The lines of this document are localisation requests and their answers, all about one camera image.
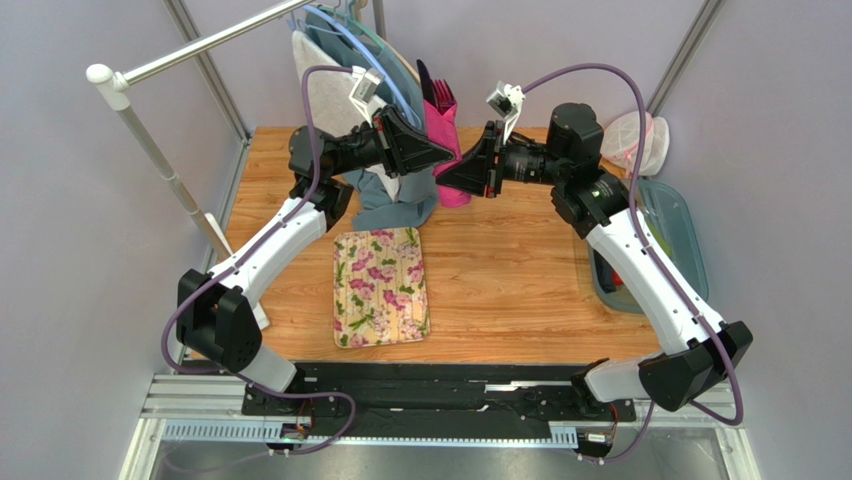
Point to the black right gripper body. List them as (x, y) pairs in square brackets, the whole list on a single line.
[(497, 160)]

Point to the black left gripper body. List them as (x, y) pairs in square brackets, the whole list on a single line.
[(360, 151)]

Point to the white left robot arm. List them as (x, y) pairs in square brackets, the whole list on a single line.
[(215, 315)]

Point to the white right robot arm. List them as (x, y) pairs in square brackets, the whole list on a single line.
[(699, 349)]

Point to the teal blue garment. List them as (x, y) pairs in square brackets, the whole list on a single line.
[(418, 199)]

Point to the white towel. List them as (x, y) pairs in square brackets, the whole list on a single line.
[(334, 113)]

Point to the green plastic hanger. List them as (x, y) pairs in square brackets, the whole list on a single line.
[(350, 14)]

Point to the white mesh laundry bag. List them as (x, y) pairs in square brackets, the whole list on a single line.
[(621, 143)]

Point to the blue plastic hanger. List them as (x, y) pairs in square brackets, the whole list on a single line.
[(332, 35)]

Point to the floral placemat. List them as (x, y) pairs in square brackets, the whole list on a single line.
[(380, 289)]

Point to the wooden hanger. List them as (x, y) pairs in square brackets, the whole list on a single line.
[(402, 80)]

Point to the teal plastic tray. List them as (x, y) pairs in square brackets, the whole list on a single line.
[(672, 216)]

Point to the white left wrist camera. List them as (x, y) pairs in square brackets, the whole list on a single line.
[(363, 94)]

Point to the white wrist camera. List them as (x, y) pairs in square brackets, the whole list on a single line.
[(507, 101), (363, 94)]

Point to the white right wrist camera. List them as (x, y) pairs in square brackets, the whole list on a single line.
[(507, 101)]

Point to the red handled utensil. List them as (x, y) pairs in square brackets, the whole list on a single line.
[(613, 277)]

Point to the green handled utensil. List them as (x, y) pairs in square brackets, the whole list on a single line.
[(657, 234)]

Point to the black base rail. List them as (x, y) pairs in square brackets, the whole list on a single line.
[(438, 400)]

